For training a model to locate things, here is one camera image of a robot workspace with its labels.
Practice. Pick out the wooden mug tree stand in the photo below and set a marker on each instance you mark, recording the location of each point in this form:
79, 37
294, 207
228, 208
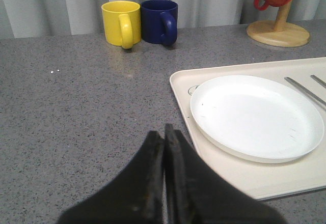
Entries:
279, 32

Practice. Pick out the yellow mug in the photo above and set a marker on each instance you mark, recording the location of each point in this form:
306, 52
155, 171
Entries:
122, 23

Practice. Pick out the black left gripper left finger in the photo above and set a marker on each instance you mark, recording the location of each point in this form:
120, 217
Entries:
133, 196

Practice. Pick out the dark blue mug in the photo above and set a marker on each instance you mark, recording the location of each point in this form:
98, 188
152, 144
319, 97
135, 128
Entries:
159, 21

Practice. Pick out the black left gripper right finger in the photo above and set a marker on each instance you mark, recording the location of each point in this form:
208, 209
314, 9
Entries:
196, 194

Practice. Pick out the white round plate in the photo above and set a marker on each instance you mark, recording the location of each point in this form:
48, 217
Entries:
257, 119

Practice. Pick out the silver metal fork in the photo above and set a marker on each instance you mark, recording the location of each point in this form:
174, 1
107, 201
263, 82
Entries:
306, 92

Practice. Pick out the cream rabbit serving tray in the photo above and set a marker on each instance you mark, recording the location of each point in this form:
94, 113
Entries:
256, 179

